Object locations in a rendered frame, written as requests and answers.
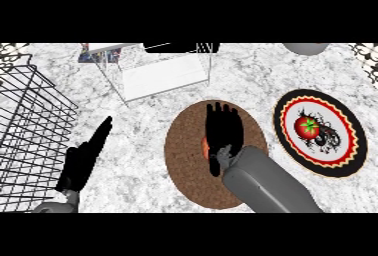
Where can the orange squash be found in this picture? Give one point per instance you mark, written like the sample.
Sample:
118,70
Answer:
204,147

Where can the grey round bowl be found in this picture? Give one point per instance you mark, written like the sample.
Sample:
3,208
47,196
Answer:
304,48

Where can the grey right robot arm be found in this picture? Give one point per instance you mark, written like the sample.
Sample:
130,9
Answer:
266,183

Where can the black flat appliance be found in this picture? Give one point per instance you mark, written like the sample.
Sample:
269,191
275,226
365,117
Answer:
179,47

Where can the brown round woven placemat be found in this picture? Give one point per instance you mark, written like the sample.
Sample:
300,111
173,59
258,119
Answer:
192,160

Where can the colourful printed box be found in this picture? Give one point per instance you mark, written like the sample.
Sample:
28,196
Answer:
97,56

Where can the red tomato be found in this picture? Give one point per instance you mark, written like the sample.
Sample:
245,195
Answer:
307,127

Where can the black patterned white cloth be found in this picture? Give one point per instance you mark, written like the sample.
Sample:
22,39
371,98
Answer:
366,60

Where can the black red patterned plate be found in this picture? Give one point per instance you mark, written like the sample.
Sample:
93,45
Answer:
319,133

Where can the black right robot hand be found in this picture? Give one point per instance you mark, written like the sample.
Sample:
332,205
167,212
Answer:
223,130

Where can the clear glass box stand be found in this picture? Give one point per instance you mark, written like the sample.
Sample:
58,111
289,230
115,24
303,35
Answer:
157,73

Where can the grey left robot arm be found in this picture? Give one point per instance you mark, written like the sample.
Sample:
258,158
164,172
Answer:
61,203

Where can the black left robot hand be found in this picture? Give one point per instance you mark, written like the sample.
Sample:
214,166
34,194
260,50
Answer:
83,160

